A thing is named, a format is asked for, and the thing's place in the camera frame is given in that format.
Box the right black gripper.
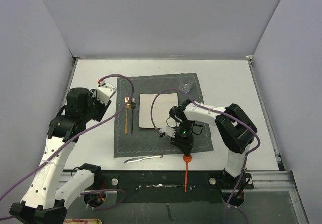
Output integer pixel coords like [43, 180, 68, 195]
[171, 120, 194, 156]

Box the orange plastic spoon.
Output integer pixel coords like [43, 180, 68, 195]
[183, 154, 192, 192]

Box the silver table knife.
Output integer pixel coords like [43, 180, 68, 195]
[124, 154, 163, 164]

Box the white square plate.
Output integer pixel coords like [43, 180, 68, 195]
[139, 93, 178, 129]

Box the gold fork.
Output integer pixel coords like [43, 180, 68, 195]
[124, 97, 130, 134]

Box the dark handled silver fork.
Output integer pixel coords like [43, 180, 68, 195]
[130, 97, 136, 134]

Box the clear plastic cup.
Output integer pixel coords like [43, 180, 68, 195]
[179, 73, 194, 93]

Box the dark grey cloth placemat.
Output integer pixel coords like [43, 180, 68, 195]
[114, 73, 203, 157]

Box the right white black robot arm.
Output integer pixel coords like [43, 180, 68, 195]
[160, 99, 257, 188]

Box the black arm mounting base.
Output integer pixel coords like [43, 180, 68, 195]
[83, 170, 254, 207]

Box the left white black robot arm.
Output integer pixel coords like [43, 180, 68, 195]
[9, 84, 116, 223]

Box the floral tray edge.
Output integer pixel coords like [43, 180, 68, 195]
[63, 218, 102, 224]

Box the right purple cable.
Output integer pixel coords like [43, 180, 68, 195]
[150, 88, 261, 224]

